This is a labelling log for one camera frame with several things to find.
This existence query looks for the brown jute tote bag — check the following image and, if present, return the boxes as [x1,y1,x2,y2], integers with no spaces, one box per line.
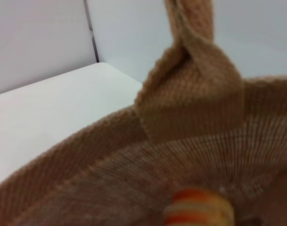
[0,0,287,226]

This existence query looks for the orange striped bread loaf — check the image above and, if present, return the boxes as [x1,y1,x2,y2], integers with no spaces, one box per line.
[163,188,235,226]

